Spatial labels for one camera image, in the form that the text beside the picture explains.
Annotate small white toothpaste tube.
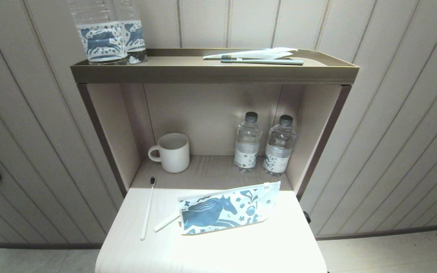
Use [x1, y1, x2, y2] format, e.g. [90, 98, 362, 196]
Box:
[154, 212, 181, 232]

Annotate brown shelf unit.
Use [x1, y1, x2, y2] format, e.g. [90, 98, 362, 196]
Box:
[71, 48, 359, 199]

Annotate large horse label water bottle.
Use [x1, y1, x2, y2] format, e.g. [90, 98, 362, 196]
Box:
[68, 0, 129, 65]
[113, 0, 148, 64]

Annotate white paper wrapper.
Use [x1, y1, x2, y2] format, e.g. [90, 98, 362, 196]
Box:
[203, 47, 298, 60]

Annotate small clear water bottle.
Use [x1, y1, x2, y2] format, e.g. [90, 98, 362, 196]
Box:
[234, 111, 262, 173]
[263, 115, 297, 176]

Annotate pale green toothbrush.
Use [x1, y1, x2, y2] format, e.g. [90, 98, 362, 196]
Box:
[220, 56, 304, 66]

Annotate blue horse print pouch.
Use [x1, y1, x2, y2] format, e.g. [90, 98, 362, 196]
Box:
[178, 181, 281, 235]

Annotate white toothbrush black bristles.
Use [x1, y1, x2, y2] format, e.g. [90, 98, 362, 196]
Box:
[140, 177, 156, 241]

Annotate white ribbed mug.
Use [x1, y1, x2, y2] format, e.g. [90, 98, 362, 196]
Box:
[148, 133, 190, 174]

